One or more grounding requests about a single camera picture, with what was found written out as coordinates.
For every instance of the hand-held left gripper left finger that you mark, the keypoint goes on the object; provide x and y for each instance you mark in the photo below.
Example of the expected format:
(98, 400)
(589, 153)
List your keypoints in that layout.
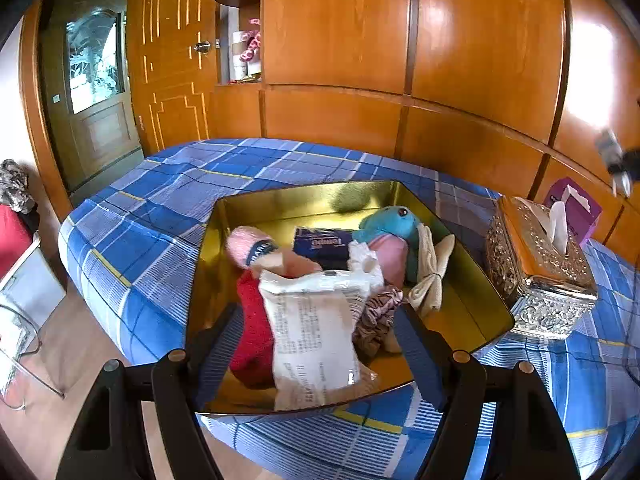
(212, 360)

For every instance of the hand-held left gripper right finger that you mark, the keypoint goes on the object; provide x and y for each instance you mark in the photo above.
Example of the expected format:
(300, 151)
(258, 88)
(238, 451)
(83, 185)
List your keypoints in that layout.
(420, 360)

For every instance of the red fuzzy sock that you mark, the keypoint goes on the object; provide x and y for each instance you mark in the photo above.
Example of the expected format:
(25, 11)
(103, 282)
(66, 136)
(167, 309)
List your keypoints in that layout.
(252, 325)

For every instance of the zebra patterned scrunchie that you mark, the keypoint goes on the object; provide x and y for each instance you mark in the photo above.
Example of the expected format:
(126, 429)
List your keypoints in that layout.
(377, 315)

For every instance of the cream cloth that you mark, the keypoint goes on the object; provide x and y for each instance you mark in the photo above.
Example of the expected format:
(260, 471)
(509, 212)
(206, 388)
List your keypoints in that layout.
(430, 280)

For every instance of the white plastic packet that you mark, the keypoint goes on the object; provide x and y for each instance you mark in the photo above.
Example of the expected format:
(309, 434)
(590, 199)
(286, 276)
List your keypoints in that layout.
(310, 340)

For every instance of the pink dishcloth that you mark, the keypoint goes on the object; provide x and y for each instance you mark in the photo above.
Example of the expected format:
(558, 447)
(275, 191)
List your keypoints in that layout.
(245, 245)

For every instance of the teal plush toy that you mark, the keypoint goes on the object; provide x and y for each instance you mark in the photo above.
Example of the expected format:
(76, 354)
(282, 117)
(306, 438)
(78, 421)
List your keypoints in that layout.
(390, 222)

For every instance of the dark blue tissue pack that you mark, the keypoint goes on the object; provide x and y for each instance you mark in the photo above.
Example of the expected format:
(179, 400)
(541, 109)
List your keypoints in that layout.
(322, 245)

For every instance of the gold metal tin box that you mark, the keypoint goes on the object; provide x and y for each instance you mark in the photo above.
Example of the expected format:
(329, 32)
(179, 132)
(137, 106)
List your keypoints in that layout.
(280, 205)

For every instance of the purple tissue carton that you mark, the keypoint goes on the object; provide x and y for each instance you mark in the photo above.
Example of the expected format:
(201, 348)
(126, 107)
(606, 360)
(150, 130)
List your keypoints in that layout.
(582, 210)

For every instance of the white tissue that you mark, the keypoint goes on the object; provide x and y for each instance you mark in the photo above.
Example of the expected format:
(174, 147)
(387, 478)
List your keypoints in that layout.
(558, 227)

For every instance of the ornate gold tissue box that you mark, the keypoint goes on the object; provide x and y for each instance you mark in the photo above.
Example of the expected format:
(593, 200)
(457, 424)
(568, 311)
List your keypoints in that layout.
(540, 280)

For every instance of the blue plaid bedsheet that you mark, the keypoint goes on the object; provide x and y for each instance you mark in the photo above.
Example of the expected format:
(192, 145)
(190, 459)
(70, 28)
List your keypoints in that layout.
(150, 220)

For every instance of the wooden wardrobe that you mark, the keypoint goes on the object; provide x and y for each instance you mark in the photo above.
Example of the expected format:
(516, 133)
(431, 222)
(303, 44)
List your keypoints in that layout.
(450, 50)

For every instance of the red cushion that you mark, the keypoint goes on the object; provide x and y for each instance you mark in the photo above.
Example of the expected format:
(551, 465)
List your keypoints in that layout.
(12, 240)

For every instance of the mottled grey cloth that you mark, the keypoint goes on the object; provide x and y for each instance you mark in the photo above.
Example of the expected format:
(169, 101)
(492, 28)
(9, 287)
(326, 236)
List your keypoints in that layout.
(15, 185)

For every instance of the frosted glass door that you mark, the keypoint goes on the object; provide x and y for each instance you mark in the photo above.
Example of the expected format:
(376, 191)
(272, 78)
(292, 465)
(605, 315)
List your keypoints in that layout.
(92, 85)

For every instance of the wooden door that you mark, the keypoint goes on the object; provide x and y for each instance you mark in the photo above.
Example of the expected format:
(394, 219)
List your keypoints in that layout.
(170, 60)

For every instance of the metal door knob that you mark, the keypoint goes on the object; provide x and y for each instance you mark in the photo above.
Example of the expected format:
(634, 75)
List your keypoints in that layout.
(201, 47)

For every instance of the pink shelf ornament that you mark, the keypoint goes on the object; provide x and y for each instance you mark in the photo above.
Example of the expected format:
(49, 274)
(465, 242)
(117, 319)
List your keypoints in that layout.
(251, 42)

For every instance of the metal frame side table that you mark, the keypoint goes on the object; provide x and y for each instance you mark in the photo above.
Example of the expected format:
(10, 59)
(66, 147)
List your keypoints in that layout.
(25, 320)

